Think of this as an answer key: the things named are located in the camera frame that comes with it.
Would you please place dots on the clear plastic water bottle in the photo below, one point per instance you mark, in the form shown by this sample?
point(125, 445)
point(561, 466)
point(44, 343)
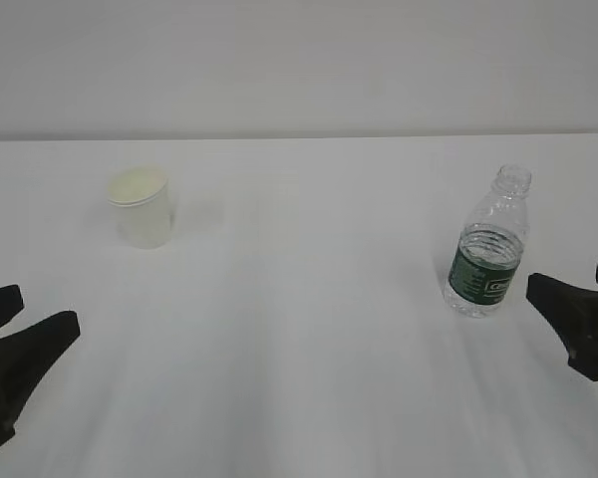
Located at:
point(490, 245)

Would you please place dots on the white paper cup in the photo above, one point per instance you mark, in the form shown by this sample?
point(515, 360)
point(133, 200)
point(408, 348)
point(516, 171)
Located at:
point(139, 196)

